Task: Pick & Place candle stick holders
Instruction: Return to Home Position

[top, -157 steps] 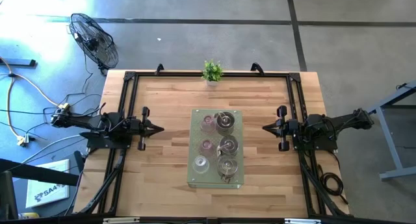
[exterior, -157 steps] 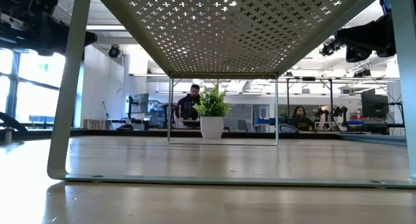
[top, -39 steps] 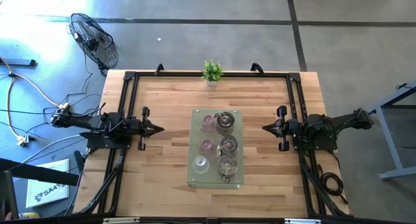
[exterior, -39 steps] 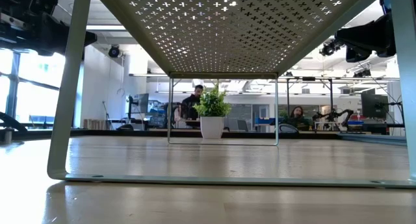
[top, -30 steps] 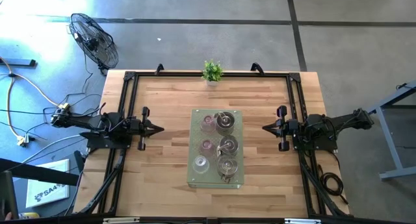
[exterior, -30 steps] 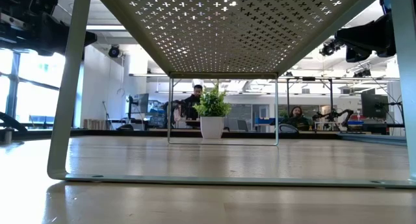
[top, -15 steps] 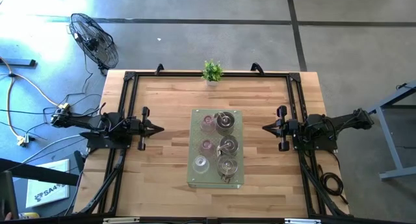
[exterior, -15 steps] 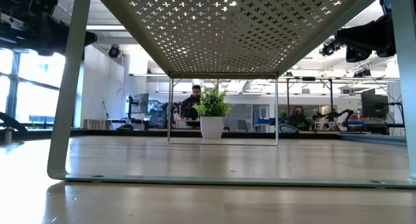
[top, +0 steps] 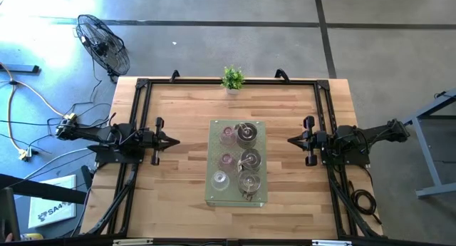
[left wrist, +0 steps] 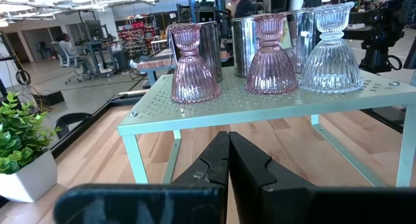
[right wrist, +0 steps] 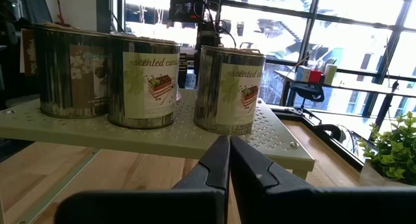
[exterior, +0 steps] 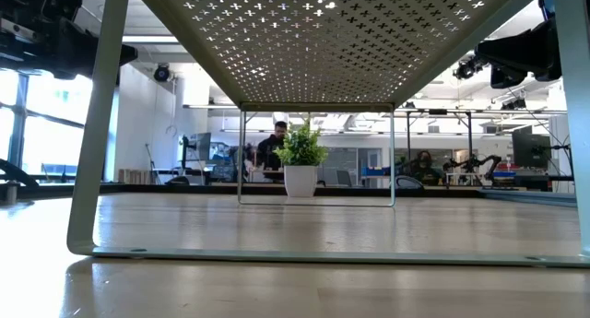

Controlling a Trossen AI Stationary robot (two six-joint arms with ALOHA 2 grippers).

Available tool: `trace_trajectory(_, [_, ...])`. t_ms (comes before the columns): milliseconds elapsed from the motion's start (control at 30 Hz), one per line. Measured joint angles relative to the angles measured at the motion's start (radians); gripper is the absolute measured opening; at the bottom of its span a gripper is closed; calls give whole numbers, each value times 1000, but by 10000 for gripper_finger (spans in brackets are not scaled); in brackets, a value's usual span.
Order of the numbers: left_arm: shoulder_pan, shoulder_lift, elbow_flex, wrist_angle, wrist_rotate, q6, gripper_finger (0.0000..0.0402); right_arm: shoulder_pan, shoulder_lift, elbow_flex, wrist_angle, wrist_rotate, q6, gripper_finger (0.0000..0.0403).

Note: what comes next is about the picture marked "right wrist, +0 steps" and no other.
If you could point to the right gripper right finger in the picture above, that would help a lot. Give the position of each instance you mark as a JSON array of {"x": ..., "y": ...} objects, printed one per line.
[{"x": 260, "y": 191}]

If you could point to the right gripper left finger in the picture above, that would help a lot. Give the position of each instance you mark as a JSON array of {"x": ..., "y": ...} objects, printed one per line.
[{"x": 211, "y": 172}]

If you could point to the silver tin scented candle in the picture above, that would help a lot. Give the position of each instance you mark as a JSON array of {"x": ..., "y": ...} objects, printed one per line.
[
  {"x": 143, "y": 87},
  {"x": 227, "y": 94}
]

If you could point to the tin candle with brown tag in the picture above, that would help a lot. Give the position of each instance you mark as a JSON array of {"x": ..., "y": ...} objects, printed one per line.
[{"x": 65, "y": 87}]

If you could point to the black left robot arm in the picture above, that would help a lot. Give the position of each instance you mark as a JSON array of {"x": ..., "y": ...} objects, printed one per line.
[{"x": 208, "y": 35}]

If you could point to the green perforated metal shelf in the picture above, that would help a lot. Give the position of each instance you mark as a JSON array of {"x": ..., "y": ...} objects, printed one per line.
[{"x": 182, "y": 136}]

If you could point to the black floor fan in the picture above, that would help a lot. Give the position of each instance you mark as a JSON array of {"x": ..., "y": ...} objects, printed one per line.
[{"x": 351, "y": 138}]

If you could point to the black office chair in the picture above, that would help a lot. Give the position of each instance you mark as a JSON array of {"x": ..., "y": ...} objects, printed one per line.
[{"x": 307, "y": 91}]

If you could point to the blue and white box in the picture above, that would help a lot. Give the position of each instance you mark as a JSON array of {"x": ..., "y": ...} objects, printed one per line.
[{"x": 303, "y": 73}]

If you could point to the small red box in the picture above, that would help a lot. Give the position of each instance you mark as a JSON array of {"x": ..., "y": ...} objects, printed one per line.
[{"x": 316, "y": 77}]

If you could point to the white cylinder container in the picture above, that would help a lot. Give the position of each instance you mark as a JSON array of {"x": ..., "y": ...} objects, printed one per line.
[{"x": 331, "y": 74}]

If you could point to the small potted green plant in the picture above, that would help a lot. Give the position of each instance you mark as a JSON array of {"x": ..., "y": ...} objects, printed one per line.
[{"x": 395, "y": 152}]

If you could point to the white window desk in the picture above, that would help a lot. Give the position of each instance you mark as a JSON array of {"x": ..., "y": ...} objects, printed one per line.
[{"x": 373, "y": 89}]

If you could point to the black curved bracket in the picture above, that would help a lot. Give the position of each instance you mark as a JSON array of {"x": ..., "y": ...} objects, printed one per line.
[{"x": 325, "y": 128}]

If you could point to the black aluminium table frame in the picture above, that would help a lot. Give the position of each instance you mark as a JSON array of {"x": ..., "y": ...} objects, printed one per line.
[{"x": 351, "y": 159}]

